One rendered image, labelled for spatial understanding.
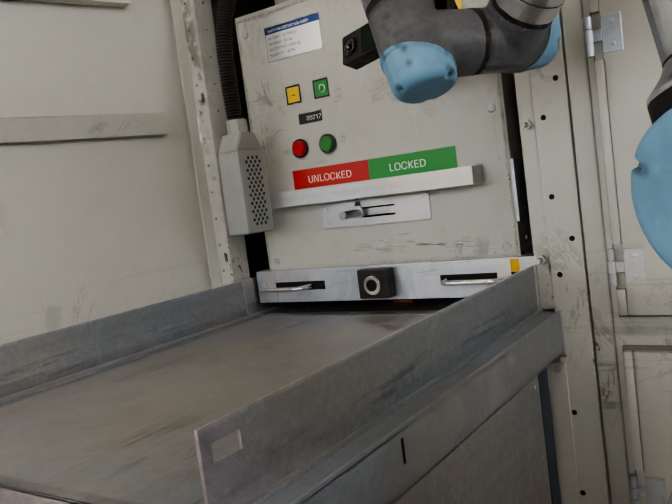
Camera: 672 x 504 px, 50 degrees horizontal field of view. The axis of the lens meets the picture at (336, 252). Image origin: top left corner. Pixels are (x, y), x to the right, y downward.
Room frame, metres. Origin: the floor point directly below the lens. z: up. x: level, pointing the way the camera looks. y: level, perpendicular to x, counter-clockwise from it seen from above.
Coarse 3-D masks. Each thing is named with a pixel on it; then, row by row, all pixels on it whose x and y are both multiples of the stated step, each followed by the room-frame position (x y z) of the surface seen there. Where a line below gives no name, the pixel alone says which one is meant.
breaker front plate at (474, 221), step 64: (320, 0) 1.24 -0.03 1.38; (256, 64) 1.33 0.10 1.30; (320, 64) 1.25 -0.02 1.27; (256, 128) 1.34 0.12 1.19; (320, 128) 1.26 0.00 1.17; (384, 128) 1.19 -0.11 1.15; (448, 128) 1.12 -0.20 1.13; (448, 192) 1.13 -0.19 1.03; (320, 256) 1.28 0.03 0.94; (384, 256) 1.20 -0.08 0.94; (448, 256) 1.14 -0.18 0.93
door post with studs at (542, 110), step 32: (544, 96) 0.99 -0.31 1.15; (544, 128) 1.00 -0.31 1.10; (544, 160) 1.00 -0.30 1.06; (544, 192) 1.00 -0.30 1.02; (544, 224) 1.01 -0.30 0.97; (576, 224) 0.98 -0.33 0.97; (544, 256) 1.01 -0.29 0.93; (576, 256) 0.98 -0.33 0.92; (544, 288) 1.01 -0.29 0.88; (576, 288) 0.98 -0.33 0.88; (576, 320) 0.99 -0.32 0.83; (576, 352) 0.99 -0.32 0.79; (576, 384) 0.99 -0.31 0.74; (576, 416) 1.00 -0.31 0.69; (576, 448) 1.00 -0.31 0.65
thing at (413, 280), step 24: (384, 264) 1.19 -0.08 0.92; (408, 264) 1.16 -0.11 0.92; (432, 264) 1.14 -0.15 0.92; (456, 264) 1.12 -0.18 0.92; (480, 264) 1.09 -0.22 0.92; (528, 264) 1.05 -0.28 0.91; (312, 288) 1.28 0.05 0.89; (336, 288) 1.25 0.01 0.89; (408, 288) 1.17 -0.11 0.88; (432, 288) 1.14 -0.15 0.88; (456, 288) 1.12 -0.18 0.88; (480, 288) 1.10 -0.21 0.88
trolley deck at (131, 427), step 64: (256, 320) 1.27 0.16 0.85; (320, 320) 1.19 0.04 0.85; (384, 320) 1.11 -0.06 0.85; (64, 384) 0.96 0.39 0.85; (128, 384) 0.91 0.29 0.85; (192, 384) 0.86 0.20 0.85; (256, 384) 0.82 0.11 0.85; (448, 384) 0.72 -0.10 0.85; (512, 384) 0.82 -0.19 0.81; (0, 448) 0.70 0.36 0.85; (64, 448) 0.67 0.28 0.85; (128, 448) 0.65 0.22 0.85; (192, 448) 0.63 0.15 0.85; (384, 448) 0.58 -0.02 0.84; (448, 448) 0.67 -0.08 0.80
